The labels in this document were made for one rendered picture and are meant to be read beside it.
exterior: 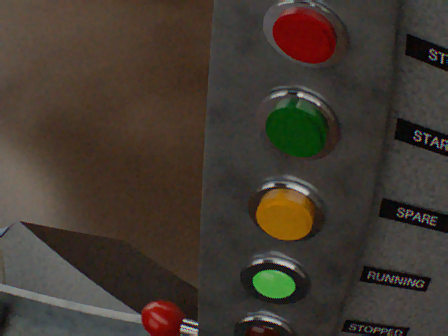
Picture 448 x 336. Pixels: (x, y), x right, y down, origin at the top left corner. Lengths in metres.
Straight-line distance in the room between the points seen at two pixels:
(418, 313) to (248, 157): 0.15
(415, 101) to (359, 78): 0.04
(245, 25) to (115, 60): 2.41
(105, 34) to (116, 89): 0.29
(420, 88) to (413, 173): 0.05
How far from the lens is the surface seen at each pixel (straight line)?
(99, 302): 1.10
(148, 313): 0.64
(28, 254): 1.15
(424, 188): 0.44
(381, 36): 0.37
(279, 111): 0.40
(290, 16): 0.37
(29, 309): 0.98
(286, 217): 0.44
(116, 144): 2.52
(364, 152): 0.41
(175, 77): 2.72
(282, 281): 0.48
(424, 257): 0.48
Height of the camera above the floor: 1.71
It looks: 44 degrees down
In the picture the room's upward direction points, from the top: 4 degrees clockwise
